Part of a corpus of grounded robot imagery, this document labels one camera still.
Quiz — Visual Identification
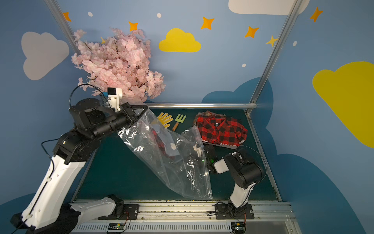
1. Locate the red black checkered cloth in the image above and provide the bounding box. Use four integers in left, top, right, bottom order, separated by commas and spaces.
196, 116, 248, 147

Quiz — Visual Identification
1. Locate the clear plastic vacuum bag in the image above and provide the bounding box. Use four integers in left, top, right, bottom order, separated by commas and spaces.
119, 108, 213, 200

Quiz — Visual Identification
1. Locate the red plaid shirt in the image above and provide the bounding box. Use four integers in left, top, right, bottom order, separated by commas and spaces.
196, 111, 226, 118

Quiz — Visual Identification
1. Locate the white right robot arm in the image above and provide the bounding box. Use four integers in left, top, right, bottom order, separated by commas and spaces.
204, 145, 267, 209

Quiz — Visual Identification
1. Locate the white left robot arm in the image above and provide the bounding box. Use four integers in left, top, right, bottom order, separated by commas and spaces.
10, 98, 148, 234

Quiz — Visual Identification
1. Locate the yellow work glove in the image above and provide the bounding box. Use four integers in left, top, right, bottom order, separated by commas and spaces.
157, 112, 174, 128

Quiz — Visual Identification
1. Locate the green garden hand fork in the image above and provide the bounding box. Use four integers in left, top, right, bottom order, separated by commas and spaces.
172, 114, 187, 131

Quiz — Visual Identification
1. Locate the pink artificial blossom tree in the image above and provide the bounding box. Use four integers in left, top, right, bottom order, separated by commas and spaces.
72, 28, 166, 101

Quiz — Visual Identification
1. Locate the right green circuit board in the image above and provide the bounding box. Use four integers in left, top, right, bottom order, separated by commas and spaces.
231, 222, 246, 234

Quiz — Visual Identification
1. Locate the green circuit board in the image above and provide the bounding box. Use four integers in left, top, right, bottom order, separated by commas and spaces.
108, 223, 125, 231
231, 222, 246, 234

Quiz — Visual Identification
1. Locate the left green circuit board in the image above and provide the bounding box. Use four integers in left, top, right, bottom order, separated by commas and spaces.
108, 223, 125, 231

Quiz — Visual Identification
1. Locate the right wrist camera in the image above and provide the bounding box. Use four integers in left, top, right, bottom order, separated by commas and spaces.
193, 145, 204, 158

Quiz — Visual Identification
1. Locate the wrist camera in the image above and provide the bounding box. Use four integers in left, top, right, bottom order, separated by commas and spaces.
193, 145, 204, 158
107, 87, 123, 112

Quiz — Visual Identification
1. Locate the aluminium frame back bar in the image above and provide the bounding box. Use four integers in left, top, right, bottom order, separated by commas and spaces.
146, 103, 257, 109

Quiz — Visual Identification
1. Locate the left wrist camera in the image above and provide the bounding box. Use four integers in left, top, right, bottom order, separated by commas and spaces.
107, 87, 123, 112

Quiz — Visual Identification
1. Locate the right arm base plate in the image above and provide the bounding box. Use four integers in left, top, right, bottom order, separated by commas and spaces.
214, 202, 255, 219

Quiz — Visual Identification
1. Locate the aluminium mounting rail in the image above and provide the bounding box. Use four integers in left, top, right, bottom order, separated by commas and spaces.
73, 200, 302, 234

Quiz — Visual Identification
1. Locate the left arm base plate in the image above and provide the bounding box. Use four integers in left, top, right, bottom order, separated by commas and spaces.
97, 204, 140, 220

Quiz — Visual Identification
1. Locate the left aluminium frame post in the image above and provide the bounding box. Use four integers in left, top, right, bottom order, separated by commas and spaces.
44, 0, 79, 54

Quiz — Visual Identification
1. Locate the aluminium frame post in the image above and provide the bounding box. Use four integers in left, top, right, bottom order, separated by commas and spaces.
44, 0, 79, 54
249, 0, 303, 104

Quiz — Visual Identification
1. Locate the right aluminium frame post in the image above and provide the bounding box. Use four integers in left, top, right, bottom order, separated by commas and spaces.
249, 0, 303, 104

